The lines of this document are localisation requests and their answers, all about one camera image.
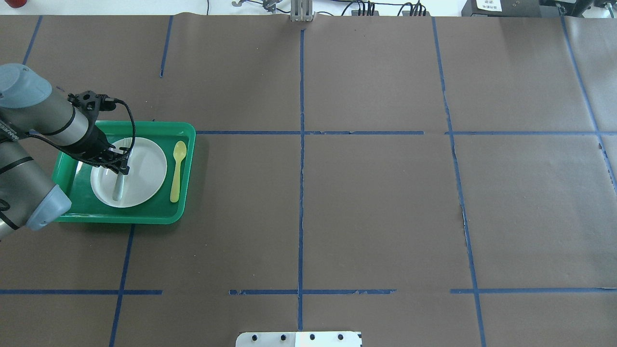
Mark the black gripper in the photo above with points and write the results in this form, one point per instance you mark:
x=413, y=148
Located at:
x=96, y=143

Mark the black box with label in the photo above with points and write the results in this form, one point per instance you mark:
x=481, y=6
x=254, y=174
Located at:
x=501, y=8

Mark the red cylinder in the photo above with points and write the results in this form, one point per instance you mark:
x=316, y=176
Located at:
x=16, y=3

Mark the white round plate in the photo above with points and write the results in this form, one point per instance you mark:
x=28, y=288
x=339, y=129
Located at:
x=147, y=171

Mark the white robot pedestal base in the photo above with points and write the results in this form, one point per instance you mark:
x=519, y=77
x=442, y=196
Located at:
x=300, y=339

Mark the aluminium frame post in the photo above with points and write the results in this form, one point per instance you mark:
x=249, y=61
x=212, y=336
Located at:
x=301, y=11

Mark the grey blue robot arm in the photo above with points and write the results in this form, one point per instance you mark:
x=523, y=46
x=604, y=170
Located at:
x=32, y=109

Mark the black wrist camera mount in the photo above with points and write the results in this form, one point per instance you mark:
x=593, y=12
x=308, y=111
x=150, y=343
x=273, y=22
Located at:
x=90, y=102

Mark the green plastic tray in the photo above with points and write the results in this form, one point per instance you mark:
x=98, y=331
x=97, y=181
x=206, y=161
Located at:
x=73, y=177

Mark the yellow plastic spoon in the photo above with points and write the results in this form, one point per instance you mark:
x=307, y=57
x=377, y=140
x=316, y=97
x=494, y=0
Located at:
x=179, y=154

